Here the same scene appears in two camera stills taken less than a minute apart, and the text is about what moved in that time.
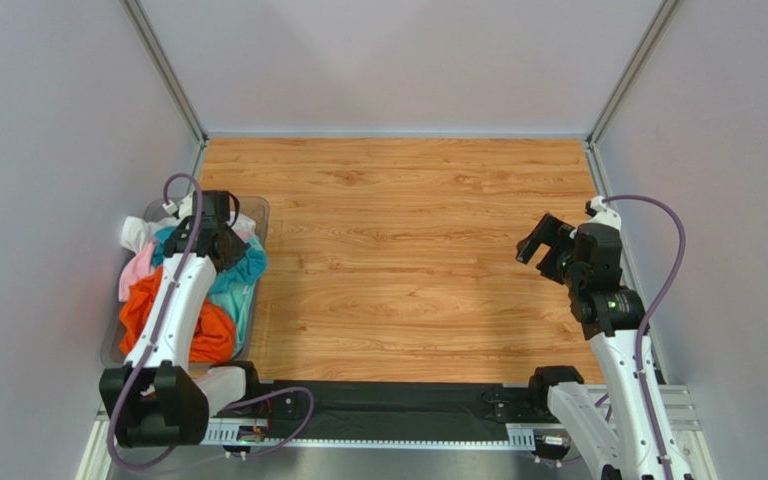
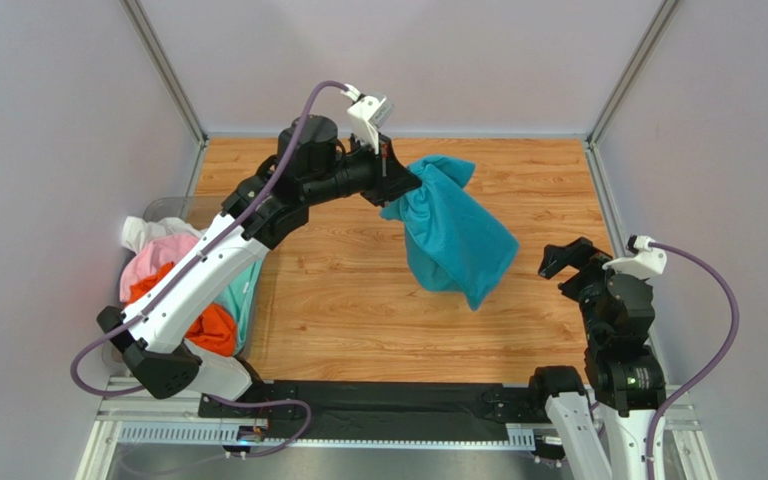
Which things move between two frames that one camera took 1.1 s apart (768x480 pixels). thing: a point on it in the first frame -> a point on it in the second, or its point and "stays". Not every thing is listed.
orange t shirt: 216,336 stays
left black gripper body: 238,246 -> 379,193
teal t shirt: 236,286 -> 452,242
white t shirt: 137,231 stays
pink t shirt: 138,267 stays
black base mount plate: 390,410 stays
